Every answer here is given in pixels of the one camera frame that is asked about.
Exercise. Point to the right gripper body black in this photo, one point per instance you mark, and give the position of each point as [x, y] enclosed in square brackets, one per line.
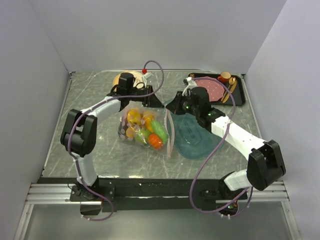
[187, 106]

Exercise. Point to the black rectangular tray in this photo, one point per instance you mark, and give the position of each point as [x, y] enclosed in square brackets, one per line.
[238, 93]

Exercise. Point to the clear pink-dotted zip bag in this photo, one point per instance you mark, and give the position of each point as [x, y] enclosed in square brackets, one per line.
[160, 116]

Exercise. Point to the cream and orange plate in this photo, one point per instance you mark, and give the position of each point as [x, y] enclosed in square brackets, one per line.
[139, 82]

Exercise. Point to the black base frame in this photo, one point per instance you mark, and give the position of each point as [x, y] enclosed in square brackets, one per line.
[124, 194]

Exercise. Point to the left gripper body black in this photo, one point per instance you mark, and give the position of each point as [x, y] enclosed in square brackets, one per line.
[144, 100]

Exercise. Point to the orange fruit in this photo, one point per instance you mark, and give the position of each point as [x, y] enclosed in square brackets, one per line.
[130, 132]

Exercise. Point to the teal transparent food tray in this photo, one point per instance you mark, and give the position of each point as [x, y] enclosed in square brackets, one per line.
[188, 137]

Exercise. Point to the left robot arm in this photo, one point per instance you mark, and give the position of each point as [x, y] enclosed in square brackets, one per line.
[79, 132]

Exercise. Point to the orange pumpkin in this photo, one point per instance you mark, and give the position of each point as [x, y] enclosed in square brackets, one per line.
[155, 141]

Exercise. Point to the purple eggplant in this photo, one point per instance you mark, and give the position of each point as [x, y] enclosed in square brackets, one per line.
[122, 128]

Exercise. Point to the aluminium rail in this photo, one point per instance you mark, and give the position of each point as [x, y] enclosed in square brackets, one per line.
[55, 194]

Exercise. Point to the green bitter gourd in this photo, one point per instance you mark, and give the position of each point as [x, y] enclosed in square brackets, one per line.
[160, 131]

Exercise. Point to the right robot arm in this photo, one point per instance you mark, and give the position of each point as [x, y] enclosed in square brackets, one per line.
[265, 163]

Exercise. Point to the green apple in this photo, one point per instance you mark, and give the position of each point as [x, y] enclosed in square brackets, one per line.
[142, 136]

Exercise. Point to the yellow bell pepper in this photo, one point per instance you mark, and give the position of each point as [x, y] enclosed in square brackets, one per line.
[134, 116]

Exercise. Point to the gold spoon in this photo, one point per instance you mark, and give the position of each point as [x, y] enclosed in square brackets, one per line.
[232, 83]

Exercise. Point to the orange cup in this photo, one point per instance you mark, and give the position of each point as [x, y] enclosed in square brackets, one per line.
[224, 77]

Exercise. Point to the orange mango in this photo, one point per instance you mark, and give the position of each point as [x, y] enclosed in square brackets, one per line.
[147, 119]

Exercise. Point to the pink polka dot plate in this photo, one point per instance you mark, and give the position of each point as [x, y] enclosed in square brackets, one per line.
[214, 89]

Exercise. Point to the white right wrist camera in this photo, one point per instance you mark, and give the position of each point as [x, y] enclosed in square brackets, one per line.
[189, 84]

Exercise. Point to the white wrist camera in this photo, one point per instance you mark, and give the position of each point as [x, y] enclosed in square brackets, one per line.
[189, 84]
[145, 75]

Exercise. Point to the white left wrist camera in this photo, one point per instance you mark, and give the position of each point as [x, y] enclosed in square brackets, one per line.
[145, 75]

